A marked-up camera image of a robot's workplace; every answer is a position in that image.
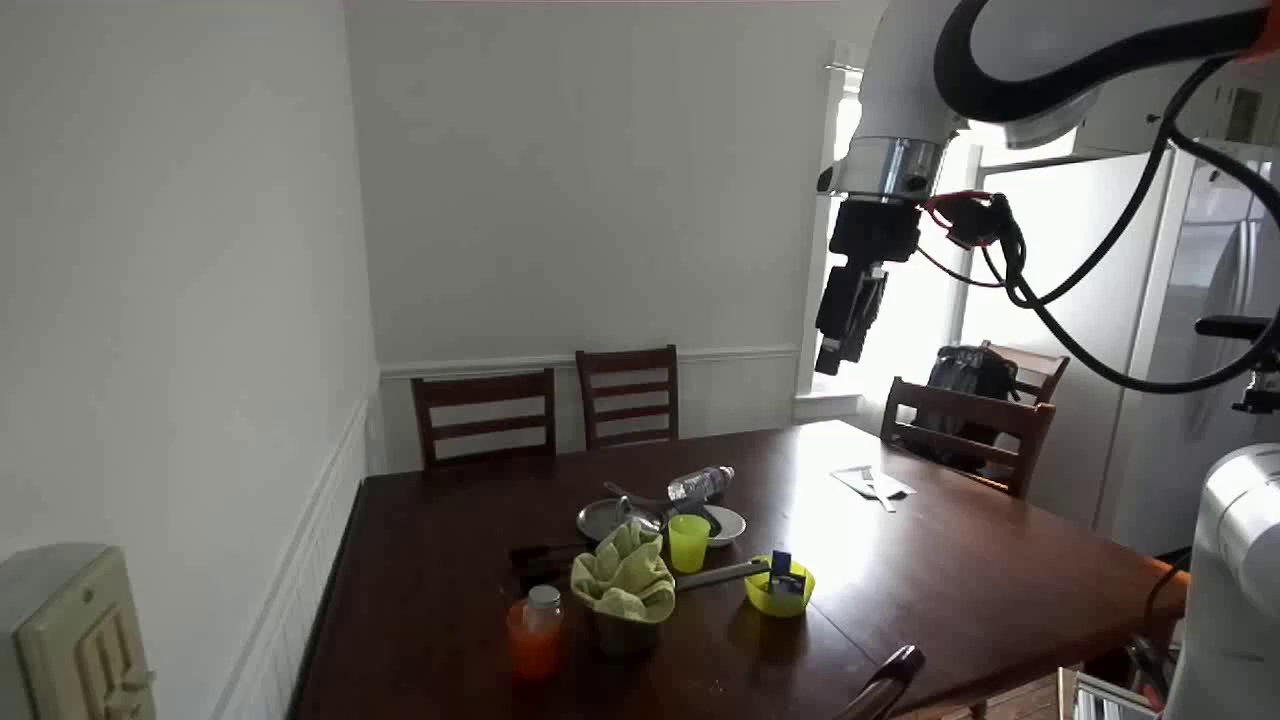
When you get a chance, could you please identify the yellow bowl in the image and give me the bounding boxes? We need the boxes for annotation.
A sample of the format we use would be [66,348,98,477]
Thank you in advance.
[742,555,819,621]

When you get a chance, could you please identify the clear plastic water bottle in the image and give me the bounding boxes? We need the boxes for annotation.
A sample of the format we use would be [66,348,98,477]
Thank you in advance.
[665,462,742,510]

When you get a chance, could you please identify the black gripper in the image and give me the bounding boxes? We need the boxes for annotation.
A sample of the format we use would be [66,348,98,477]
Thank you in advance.
[814,261,893,379]

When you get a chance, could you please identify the white refrigerator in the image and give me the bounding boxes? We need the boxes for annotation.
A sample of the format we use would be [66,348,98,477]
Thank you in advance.
[1089,128,1280,562]

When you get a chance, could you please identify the white paper sheets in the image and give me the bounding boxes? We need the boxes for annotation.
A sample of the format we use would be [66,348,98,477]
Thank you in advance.
[827,462,913,511]

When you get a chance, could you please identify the white plate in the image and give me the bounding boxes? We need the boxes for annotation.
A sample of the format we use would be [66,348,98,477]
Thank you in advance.
[696,499,751,554]

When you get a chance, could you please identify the white box edge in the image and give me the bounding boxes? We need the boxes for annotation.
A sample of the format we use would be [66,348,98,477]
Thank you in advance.
[1057,663,1170,720]

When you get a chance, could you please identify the silver metal pot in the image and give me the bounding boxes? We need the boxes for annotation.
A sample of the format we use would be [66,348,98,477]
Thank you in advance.
[574,491,670,546]

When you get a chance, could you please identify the dark pot with long handle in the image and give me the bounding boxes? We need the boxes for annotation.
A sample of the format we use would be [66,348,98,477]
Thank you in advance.
[586,555,771,663]

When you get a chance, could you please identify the orange liquid plastic bottle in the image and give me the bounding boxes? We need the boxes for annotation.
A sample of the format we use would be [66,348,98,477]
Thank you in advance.
[504,580,569,688]

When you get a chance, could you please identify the black bag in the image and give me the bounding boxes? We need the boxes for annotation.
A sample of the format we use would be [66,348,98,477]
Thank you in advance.
[927,339,1024,406]

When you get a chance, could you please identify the light green cloth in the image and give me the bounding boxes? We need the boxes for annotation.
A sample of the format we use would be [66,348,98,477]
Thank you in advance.
[569,521,680,630]

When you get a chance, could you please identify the beige wall light switch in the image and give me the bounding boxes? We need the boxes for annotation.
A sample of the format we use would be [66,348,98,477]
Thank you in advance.
[0,539,162,720]

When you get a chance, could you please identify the lime green plastic cup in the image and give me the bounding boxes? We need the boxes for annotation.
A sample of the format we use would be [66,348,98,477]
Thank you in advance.
[665,511,716,577]

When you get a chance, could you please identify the red black wrist camera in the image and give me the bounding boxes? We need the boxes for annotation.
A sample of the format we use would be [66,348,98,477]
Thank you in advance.
[926,187,1015,253]

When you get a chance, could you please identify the small blue packet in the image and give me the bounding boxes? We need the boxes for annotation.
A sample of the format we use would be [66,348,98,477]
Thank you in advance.
[769,548,810,600]

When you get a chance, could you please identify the bright window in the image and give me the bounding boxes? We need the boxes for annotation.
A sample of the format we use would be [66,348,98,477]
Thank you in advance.
[797,56,1175,407]

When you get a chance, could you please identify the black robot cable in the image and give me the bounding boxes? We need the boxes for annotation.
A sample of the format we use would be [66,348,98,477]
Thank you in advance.
[913,0,1280,399]

